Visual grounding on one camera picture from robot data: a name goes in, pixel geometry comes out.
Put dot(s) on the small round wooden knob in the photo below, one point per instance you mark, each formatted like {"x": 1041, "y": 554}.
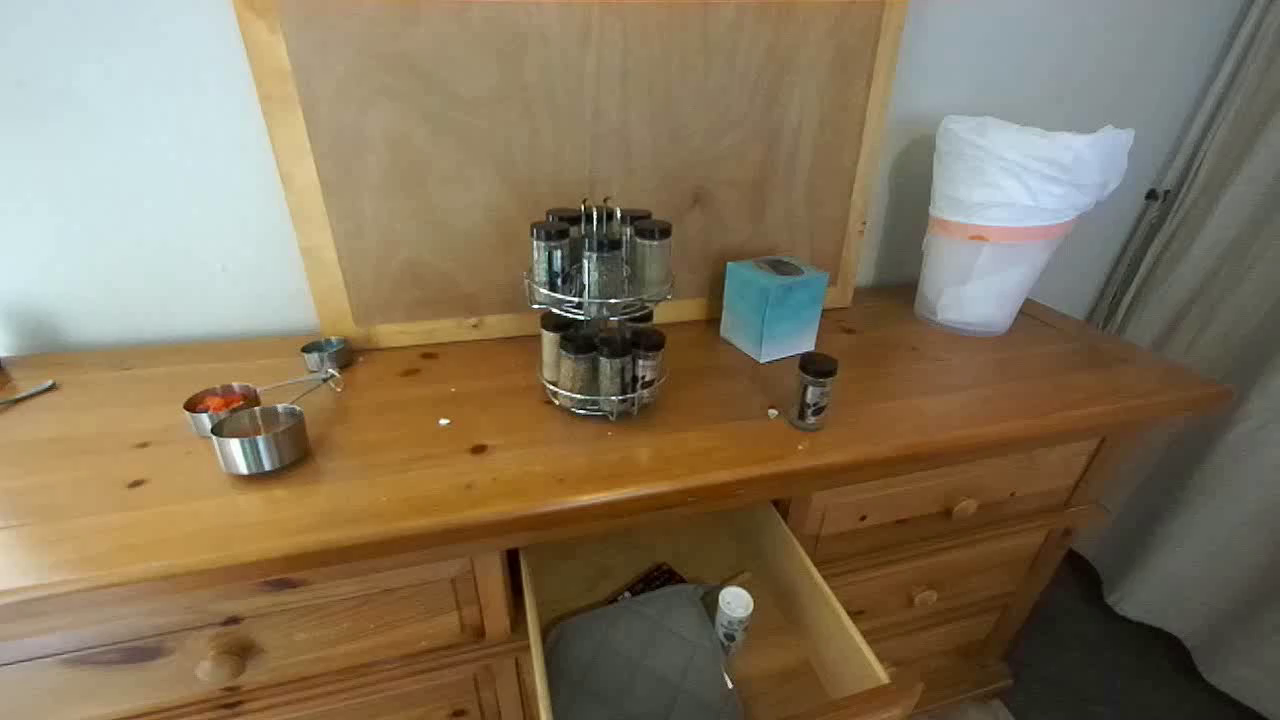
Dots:
{"x": 927, "y": 598}
{"x": 961, "y": 509}

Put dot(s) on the medium steel measuring cup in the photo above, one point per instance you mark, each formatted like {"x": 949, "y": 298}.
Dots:
{"x": 220, "y": 403}

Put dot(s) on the large round wooden knob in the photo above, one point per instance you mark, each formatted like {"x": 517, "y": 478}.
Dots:
{"x": 224, "y": 657}

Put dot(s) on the two-tier chrome spice rack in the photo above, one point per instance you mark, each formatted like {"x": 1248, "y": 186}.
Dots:
{"x": 602, "y": 308}

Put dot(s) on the teal tissue box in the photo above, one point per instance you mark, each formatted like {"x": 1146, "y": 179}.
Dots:
{"x": 772, "y": 312}

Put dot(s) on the loose black-lidded spice jar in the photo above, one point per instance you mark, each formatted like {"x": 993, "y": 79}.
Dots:
{"x": 818, "y": 392}

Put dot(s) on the framed plywood board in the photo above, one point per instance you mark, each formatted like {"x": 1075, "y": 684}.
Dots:
{"x": 586, "y": 123}

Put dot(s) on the small white bottle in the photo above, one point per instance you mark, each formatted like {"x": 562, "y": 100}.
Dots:
{"x": 733, "y": 617}

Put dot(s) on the open wooden drawer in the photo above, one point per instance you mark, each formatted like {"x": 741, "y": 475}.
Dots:
{"x": 818, "y": 602}

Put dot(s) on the grey quilted cloth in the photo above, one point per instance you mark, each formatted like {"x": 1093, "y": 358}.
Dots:
{"x": 643, "y": 663}

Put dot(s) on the wide closed wooden drawer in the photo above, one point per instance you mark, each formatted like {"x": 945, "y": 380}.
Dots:
{"x": 361, "y": 621}

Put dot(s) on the white bagged trash bin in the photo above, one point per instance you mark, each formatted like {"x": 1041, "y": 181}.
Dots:
{"x": 1000, "y": 224}

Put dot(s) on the grey beige curtain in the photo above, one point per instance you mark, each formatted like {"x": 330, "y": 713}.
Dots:
{"x": 1203, "y": 403}

